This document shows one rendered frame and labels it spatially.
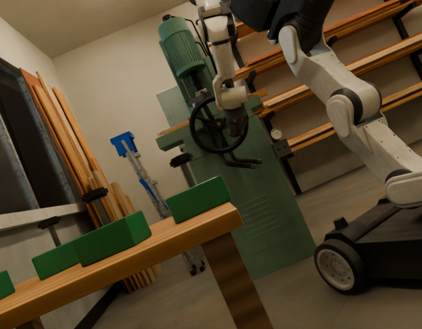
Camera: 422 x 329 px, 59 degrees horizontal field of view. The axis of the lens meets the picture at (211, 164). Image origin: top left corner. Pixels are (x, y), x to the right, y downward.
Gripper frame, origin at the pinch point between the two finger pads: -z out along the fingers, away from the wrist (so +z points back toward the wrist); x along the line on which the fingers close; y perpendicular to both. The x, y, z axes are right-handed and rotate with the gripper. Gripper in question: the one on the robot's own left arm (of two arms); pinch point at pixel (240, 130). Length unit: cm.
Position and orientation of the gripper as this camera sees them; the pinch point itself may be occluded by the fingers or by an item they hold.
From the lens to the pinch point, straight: 166.8
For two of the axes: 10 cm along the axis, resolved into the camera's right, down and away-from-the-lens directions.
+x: 4.7, -8.1, 3.4
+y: -8.6, -3.2, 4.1
